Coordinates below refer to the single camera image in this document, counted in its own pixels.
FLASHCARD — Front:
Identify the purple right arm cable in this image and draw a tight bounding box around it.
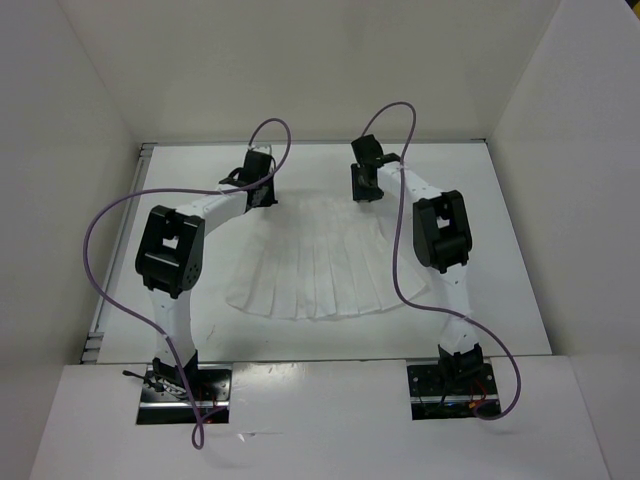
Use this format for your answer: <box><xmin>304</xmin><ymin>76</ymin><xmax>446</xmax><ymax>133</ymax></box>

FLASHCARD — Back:
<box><xmin>360</xmin><ymin>102</ymin><xmax>525</xmax><ymax>423</ymax></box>

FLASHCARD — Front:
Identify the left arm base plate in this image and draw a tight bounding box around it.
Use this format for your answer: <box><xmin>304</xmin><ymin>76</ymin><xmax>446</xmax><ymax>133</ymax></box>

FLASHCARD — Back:
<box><xmin>122</xmin><ymin>365</ymin><xmax>232</xmax><ymax>425</ymax></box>

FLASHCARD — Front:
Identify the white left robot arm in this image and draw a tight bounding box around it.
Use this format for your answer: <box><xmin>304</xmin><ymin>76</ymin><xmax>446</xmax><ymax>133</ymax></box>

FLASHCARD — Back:
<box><xmin>135</xmin><ymin>148</ymin><xmax>277</xmax><ymax>400</ymax></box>

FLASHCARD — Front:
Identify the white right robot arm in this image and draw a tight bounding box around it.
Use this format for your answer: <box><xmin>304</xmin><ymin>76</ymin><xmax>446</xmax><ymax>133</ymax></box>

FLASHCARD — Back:
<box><xmin>351</xmin><ymin>134</ymin><xmax>483</xmax><ymax>393</ymax></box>

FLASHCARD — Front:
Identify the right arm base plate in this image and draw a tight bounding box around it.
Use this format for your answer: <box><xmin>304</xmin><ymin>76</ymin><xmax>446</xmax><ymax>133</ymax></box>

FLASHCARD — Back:
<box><xmin>406</xmin><ymin>361</ymin><xmax>501</xmax><ymax>421</ymax></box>

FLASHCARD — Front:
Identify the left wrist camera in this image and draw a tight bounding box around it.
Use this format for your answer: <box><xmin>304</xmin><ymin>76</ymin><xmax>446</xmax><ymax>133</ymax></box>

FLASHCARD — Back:
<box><xmin>248</xmin><ymin>143</ymin><xmax>273</xmax><ymax>156</ymax></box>

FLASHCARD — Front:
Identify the white pleated skirt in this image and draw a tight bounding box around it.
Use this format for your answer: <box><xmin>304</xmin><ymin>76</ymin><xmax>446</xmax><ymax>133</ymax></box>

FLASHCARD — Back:
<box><xmin>225</xmin><ymin>192</ymin><xmax>430</xmax><ymax>320</ymax></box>

